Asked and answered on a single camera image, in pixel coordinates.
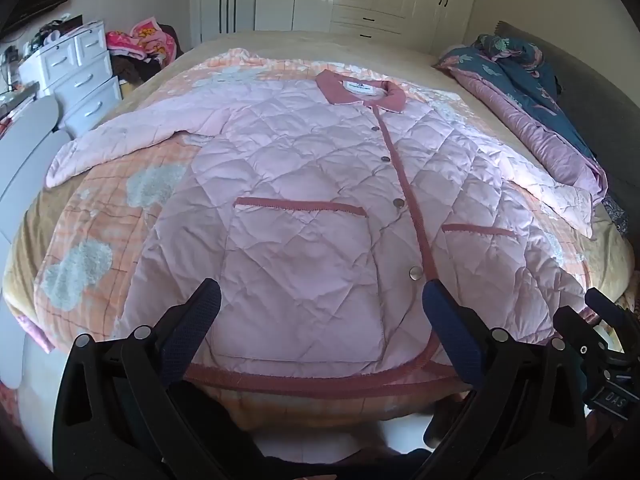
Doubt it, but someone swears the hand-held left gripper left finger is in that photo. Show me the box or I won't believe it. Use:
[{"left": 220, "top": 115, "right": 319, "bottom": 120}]
[{"left": 52, "top": 277, "right": 266, "bottom": 480}]

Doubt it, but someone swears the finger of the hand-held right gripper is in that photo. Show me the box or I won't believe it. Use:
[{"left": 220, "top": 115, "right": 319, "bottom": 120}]
[
  {"left": 584, "top": 287, "right": 636, "bottom": 331},
  {"left": 552, "top": 305, "right": 610, "bottom": 361}
]

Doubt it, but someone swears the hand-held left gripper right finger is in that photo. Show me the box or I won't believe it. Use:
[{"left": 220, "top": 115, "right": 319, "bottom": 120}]
[{"left": 421, "top": 279, "right": 588, "bottom": 480}]

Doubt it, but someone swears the pink quilted jacket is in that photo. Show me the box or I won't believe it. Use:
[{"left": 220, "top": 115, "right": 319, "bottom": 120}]
[{"left": 45, "top": 71, "right": 597, "bottom": 402}]

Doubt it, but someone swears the person's dark clothing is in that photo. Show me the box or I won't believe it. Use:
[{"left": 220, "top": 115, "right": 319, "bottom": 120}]
[{"left": 177, "top": 380, "right": 436, "bottom": 480}]

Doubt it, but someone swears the orange plaid bear blanket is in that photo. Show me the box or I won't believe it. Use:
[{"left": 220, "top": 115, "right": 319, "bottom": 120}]
[{"left": 5, "top": 47, "right": 632, "bottom": 431}]

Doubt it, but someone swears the grey padded headboard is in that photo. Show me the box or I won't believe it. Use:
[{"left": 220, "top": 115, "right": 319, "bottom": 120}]
[{"left": 492, "top": 20, "right": 640, "bottom": 281}]

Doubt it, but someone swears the white rounded chair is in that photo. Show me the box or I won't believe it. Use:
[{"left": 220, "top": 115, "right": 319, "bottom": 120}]
[{"left": 0, "top": 95, "right": 74, "bottom": 242}]

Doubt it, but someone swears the blue floral quilt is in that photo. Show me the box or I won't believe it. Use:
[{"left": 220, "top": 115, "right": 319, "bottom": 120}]
[{"left": 432, "top": 34, "right": 632, "bottom": 237}]

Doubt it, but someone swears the white drawer cabinet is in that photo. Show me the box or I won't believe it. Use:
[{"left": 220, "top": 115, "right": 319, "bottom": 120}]
[{"left": 20, "top": 20, "right": 124, "bottom": 139}]

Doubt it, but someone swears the pink cartoon blanket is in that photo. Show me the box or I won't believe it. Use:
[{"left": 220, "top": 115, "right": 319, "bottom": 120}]
[{"left": 105, "top": 16, "right": 178, "bottom": 67}]

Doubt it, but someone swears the bed with beige bedspread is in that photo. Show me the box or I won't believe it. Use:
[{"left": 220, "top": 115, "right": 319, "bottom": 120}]
[{"left": 0, "top": 27, "right": 640, "bottom": 433}]

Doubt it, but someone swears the cluttered desk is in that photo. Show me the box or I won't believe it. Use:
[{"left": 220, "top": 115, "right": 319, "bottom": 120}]
[{"left": 0, "top": 42, "right": 40, "bottom": 113}]

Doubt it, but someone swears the white door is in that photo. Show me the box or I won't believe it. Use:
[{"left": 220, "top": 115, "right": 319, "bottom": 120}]
[{"left": 200, "top": 0, "right": 258, "bottom": 45}]

